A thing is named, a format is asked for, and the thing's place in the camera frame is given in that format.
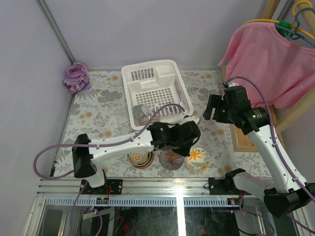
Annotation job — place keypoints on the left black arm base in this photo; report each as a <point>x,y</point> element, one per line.
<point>110,187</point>

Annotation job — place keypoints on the floral table mat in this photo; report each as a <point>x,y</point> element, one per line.
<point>101,112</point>

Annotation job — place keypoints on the pink t-shirt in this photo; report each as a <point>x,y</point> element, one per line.
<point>269,66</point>

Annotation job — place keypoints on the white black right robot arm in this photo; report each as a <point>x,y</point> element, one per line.
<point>289,190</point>

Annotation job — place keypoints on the aluminium rail frame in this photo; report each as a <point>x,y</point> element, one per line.
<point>156,207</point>

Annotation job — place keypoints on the crumpled purple cloth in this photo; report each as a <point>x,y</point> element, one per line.
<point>77,79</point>

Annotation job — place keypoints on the scalloped green orange bowl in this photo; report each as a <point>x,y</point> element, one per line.
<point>138,158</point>

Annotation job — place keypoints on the wooden clothes rack frame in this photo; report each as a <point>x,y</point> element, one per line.
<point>304,103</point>

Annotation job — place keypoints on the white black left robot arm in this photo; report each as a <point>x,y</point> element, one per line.
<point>89,155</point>

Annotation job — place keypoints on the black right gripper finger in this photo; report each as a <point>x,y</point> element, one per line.
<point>208,113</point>
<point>216,101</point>

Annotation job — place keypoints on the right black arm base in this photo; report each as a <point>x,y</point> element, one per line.
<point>226,185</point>

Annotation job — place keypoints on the yellow flower ceramic bowl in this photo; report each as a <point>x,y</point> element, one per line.
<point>198,160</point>

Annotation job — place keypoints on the red patterned ceramic bowl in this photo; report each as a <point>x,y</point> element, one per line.
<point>170,160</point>

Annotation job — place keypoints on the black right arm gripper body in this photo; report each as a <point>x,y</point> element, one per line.
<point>224,114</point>

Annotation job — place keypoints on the green clothes hanger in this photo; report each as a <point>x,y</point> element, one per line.
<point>291,31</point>

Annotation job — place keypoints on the tan patterned ceramic bowl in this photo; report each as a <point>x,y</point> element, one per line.
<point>146,119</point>

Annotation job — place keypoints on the tan bowl under scalloped bowl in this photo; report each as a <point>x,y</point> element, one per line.
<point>149,162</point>

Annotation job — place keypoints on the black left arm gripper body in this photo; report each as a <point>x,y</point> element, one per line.
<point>183,148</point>

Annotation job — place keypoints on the yellow clothes hanger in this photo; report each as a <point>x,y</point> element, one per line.
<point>295,24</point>

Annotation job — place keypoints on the white plastic dish rack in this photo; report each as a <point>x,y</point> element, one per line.
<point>155,84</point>

